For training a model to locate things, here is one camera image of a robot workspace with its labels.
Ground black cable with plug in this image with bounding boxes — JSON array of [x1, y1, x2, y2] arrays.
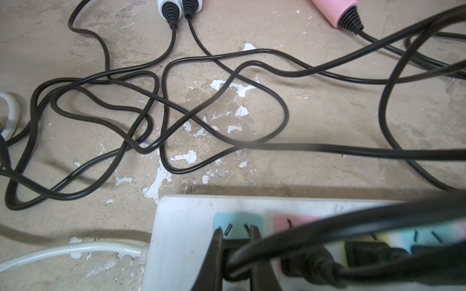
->
[[158, 47, 466, 175]]

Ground black dryer power cable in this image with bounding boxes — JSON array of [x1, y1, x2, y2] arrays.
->
[[358, 3, 466, 194]]

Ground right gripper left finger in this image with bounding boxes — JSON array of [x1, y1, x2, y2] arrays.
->
[[191, 228, 223, 291]]

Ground white hair dryer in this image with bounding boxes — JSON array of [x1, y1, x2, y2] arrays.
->
[[182, 0, 203, 20], [157, 0, 183, 29]]

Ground pink hair dryer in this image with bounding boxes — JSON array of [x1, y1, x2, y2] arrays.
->
[[311, 0, 364, 35]]

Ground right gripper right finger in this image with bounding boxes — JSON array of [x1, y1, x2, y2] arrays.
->
[[249, 225, 283, 291]]

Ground white multicolour power strip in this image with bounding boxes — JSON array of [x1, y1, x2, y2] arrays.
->
[[142, 195, 466, 291]]

